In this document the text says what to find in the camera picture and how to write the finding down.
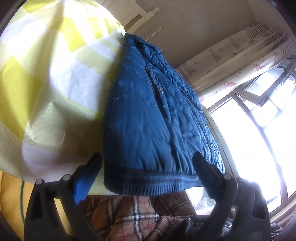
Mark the printed cream curtain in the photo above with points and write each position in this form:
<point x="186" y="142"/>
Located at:
<point x="231" y="60"/>

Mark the blue quilted jacket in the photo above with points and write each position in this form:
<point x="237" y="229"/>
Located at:
<point x="143" y="129"/>

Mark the dark framed window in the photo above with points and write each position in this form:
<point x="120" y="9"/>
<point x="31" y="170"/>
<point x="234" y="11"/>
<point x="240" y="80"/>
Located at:
<point x="254" y="139"/>

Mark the bed with yellow checked sheet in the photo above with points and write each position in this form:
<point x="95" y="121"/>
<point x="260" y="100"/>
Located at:
<point x="46" y="81"/>

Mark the plaid pajama pants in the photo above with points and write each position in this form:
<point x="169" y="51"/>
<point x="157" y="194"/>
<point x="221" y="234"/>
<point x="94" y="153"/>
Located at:
<point x="129" y="215"/>

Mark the white wooden headboard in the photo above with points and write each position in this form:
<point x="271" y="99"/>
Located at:
<point x="148" y="18"/>

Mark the yellow blanket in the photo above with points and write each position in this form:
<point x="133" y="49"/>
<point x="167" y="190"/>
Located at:
<point x="11" y="201"/>

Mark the white pole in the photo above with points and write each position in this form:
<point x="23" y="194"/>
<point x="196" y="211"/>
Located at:
<point x="157" y="31"/>

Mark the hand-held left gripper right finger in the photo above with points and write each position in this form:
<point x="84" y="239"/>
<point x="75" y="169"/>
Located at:
<point x="208" y="177"/>

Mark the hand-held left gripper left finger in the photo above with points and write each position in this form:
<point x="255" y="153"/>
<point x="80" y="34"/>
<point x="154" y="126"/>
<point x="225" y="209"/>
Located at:
<point x="81" y="185"/>

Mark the beige wall outlet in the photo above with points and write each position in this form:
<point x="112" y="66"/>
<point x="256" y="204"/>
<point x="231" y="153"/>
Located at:
<point x="159" y="48"/>

